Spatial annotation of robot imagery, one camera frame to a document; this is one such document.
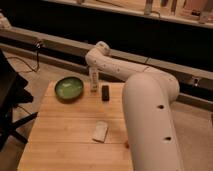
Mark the clear plastic bottle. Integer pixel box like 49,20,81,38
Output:
89,67,99,92

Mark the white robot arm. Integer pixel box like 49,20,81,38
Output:
85,41,184,171

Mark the black rectangular block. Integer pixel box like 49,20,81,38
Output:
102,85,110,101

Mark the green bowl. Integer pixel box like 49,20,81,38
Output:
54,77,84,101

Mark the white rectangular block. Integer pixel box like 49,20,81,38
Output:
92,121,108,143

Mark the orange carrot toy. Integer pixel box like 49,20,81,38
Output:
124,141,129,148

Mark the black office chair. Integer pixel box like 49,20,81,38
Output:
0,49,37,151

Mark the black cable on floor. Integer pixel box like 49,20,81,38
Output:
6,39,45,74

